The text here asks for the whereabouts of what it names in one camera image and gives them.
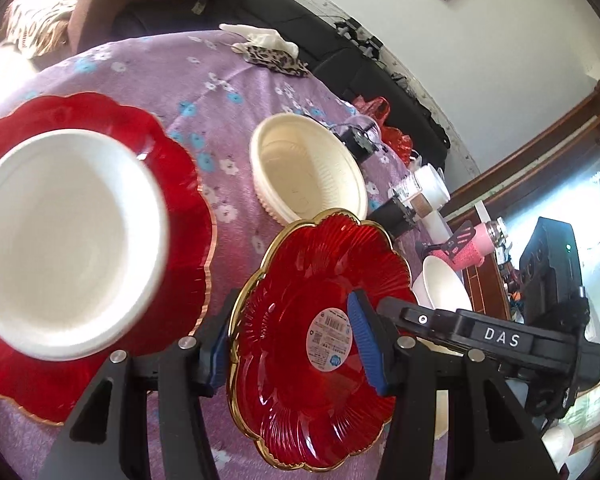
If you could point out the pink bottle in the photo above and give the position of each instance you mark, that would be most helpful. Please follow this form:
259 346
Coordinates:
472 245

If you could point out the black leather sofa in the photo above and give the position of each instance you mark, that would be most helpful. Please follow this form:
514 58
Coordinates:
260 10

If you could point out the white plate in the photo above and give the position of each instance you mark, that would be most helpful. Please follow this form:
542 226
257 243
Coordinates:
70 240

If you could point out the leopard print cloth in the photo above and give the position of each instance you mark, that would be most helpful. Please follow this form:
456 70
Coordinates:
275 60

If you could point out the brown patterned blanket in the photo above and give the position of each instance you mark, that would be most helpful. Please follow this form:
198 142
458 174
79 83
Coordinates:
35 20

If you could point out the brown armchair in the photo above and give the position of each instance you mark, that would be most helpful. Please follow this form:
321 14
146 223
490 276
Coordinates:
110 5

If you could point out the black round device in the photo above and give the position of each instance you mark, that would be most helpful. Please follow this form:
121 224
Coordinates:
357 142

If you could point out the large red scalloped plate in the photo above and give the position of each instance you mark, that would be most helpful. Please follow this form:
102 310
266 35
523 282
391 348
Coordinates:
182 175

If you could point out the black grinder with brown cap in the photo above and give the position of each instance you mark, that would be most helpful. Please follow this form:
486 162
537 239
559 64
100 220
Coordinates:
390 217

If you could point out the black perforated stand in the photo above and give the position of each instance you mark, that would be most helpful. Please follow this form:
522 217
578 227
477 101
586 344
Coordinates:
455 242

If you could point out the black clamp mount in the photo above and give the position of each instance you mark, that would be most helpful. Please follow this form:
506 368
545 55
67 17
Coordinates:
347 29
371 44

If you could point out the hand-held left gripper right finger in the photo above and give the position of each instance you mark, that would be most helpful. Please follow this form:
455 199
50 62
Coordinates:
366 340

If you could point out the small white bowl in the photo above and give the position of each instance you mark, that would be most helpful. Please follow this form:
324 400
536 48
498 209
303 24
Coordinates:
442 285

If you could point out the white jar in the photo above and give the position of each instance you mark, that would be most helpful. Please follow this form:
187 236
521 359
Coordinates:
432 185

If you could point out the red gold-rimmed plate with label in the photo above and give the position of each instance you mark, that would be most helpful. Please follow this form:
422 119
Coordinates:
300 280

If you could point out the cream ribbed bowl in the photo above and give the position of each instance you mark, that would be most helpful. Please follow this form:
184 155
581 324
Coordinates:
302 170

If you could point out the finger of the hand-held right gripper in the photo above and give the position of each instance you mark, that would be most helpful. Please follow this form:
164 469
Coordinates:
445 324

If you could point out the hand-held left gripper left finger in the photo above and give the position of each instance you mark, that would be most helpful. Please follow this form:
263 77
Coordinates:
219 342

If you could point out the red plastic bag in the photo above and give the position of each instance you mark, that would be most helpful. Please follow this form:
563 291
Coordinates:
395 135

